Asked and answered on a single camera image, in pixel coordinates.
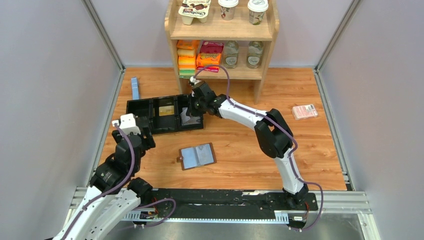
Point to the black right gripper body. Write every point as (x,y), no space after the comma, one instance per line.
(197,107)

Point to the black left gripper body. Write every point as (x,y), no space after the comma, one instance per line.
(149,142)

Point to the brown leather card holder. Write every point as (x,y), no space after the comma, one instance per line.
(196,156)

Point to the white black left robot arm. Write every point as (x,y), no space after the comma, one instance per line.
(114,190)

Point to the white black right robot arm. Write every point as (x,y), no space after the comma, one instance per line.
(274,136)

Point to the silver VIP card middle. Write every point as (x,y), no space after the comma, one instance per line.
(189,119)

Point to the gold credit card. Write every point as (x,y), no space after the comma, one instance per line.
(166,110)

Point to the pink wrapped card pack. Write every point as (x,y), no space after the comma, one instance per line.
(303,112)

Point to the black three-compartment tray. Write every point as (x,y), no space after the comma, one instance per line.
(168,124)

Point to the orange snack box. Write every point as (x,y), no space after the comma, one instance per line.
(204,59)

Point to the stack of colourful sponges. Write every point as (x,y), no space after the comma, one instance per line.
(186,57)

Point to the red snack box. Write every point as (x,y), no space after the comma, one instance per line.
(211,47)

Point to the left glass water bottle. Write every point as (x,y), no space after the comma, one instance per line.
(230,54)

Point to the glass water bottle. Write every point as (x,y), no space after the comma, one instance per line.
(255,51)
(230,54)

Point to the blue plastic strip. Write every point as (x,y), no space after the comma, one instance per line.
(135,88)

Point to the right glass water bottle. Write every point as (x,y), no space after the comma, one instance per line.
(255,51)

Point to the yogurt cup multipack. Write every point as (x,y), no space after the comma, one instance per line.
(194,9)

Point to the left paper coffee cup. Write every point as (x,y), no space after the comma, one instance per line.
(227,9)

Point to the paper coffee cup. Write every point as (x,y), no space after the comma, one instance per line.
(227,9)
(257,9)

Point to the right paper coffee cup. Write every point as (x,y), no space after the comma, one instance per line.
(257,9)

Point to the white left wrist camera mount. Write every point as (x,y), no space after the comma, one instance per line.
(127,123)

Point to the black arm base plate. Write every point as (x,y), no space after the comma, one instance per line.
(224,203)

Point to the aluminium frame rail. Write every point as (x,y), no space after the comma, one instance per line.
(329,202)

